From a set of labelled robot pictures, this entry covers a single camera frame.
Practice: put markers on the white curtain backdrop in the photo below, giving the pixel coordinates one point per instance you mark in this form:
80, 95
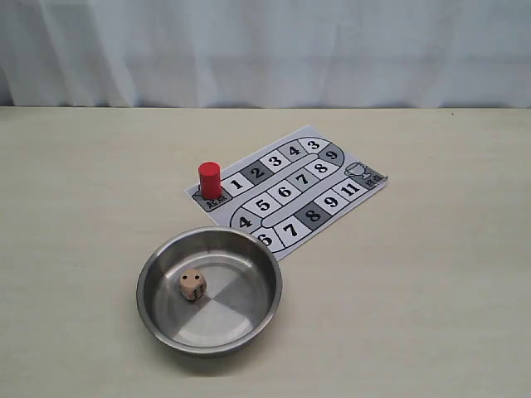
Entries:
266, 54

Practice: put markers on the round stainless steel bowl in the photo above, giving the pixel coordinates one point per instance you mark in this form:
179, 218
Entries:
244, 287

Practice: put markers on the printed paper game board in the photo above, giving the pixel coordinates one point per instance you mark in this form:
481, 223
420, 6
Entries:
290, 190

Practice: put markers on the red cylinder game piece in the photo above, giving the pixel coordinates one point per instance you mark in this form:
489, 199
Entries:
210, 180

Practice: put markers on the wooden die with black pips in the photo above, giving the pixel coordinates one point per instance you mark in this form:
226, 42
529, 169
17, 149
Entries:
192, 284

